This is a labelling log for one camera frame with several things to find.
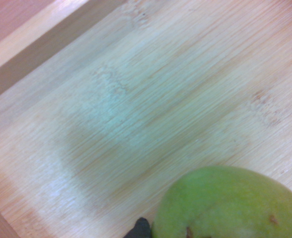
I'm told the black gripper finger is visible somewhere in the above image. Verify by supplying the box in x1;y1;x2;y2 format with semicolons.
127;217;152;238

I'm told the green apple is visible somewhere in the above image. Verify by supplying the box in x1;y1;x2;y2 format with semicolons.
150;165;292;238

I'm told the wooden bamboo tray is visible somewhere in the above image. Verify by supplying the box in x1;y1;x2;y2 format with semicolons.
0;0;292;238

